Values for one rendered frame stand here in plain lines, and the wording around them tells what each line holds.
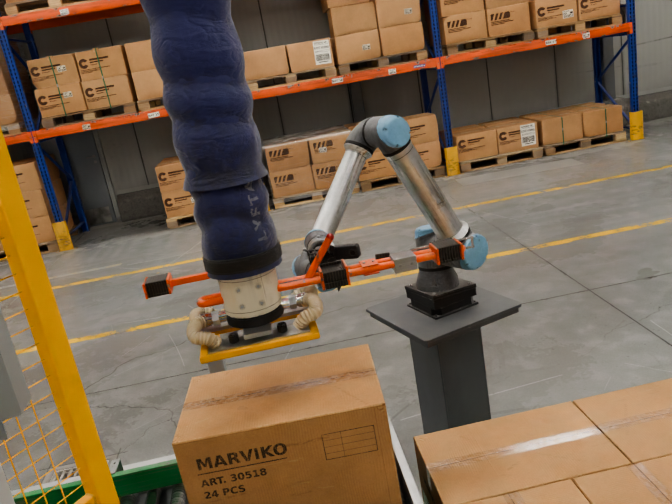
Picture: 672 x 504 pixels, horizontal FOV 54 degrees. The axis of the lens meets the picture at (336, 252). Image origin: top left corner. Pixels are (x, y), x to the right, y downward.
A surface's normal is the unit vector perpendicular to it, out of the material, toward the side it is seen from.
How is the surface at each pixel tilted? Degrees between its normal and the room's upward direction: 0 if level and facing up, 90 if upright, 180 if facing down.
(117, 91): 90
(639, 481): 0
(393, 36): 88
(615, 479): 0
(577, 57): 90
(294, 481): 90
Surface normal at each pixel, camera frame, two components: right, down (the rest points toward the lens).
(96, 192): 0.11, 0.27
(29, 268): 0.85, 0.00
